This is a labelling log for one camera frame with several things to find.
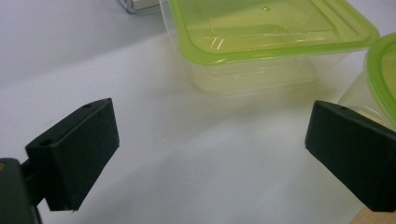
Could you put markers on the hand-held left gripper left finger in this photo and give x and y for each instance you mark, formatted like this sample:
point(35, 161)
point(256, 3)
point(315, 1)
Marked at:
point(77, 155)

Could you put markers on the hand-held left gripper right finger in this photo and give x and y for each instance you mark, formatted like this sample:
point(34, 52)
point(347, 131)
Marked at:
point(358, 155)

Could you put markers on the small clear plastic container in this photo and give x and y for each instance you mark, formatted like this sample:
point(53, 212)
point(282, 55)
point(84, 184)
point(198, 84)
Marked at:
point(358, 96)

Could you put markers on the small green container lid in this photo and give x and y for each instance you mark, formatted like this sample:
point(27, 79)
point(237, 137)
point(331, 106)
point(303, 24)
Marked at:
point(389, 71)

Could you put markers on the large clear plastic container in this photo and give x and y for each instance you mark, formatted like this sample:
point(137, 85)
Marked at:
point(249, 77)

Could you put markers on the large green container lid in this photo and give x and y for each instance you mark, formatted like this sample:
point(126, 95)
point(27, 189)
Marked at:
point(249, 37)

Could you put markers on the clear glass box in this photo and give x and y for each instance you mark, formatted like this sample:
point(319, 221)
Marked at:
point(137, 7)

